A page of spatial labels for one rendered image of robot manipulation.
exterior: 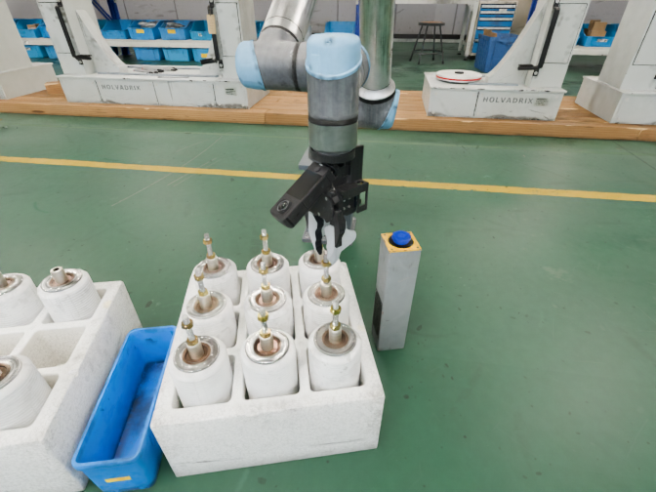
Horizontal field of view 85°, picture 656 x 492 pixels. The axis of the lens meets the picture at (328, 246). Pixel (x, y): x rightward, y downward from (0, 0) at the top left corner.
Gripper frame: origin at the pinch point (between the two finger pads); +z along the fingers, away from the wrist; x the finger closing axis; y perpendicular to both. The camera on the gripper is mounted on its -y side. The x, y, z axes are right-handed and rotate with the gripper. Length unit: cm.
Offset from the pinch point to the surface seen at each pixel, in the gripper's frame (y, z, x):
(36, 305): -47, 16, 42
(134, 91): 34, 18, 264
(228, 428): -26.0, 20.5, -6.7
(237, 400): -23.1, 17.1, -5.3
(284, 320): -8.8, 12.7, 1.3
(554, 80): 232, 4, 57
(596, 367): 52, 35, -41
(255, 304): -12.2, 9.7, 6.1
